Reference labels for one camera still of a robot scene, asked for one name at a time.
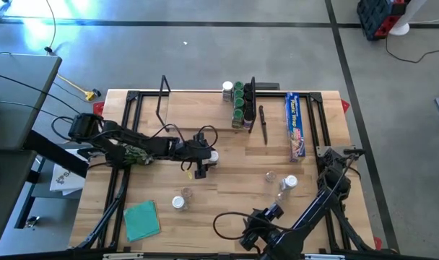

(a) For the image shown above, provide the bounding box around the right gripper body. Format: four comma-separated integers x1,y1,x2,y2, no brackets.
239,202,284,253

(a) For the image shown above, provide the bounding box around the potted succulent plant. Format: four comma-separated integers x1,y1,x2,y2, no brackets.
114,142,155,167

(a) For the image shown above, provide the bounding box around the white pedestal base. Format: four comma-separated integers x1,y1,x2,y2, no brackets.
388,0,428,37

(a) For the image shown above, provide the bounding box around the black red tool crate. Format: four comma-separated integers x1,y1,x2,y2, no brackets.
356,0,410,41

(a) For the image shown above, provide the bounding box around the black kitchen knife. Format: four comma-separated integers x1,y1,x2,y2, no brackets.
258,105,269,146

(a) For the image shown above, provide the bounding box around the silver mounting bracket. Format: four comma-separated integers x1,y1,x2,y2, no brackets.
102,252,144,260
304,253,347,260

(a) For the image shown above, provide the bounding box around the green sponge cloth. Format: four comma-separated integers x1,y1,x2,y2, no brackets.
123,200,162,243

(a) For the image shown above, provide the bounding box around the bagel seasoning jar white lid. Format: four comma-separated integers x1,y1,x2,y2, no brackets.
171,194,188,212

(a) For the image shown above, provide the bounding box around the wooden shelf black metal frame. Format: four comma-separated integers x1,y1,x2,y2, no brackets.
156,74,258,134

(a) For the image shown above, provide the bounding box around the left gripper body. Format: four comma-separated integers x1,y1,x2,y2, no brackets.
175,131,212,170

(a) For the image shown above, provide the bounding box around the black floor cable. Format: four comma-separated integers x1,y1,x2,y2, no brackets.
385,34,439,64

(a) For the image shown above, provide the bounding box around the blue plastic wrap box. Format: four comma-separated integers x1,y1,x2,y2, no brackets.
284,92,307,163

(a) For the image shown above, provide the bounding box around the yellow extension cord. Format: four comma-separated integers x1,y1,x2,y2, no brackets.
56,74,97,102

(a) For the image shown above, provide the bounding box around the white box with logo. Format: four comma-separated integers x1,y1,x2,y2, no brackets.
48,147,89,196

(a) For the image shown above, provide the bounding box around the grey side table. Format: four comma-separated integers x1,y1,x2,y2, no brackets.
0,53,64,248

